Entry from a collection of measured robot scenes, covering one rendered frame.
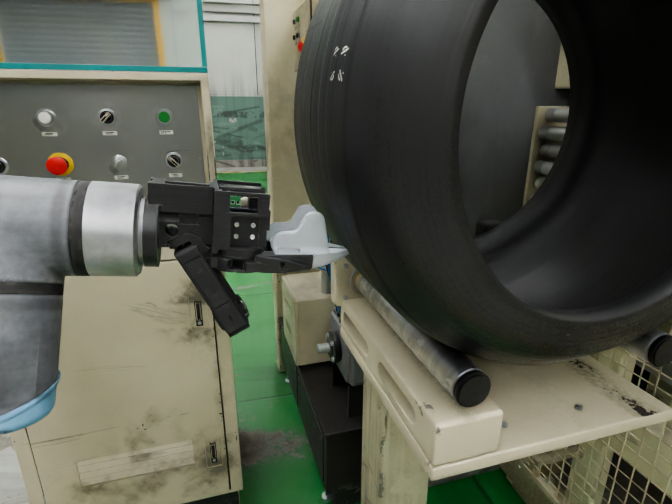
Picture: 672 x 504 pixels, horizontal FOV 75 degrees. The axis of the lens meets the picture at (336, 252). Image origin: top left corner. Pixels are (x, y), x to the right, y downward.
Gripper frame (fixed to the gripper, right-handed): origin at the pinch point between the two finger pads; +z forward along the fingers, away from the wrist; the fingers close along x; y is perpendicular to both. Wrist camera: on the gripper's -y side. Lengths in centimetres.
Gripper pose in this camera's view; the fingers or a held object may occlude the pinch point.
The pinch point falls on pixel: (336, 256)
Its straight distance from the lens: 50.0
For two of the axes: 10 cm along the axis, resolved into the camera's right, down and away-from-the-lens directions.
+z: 9.5, 0.3, 3.1
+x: -2.9, -3.0, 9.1
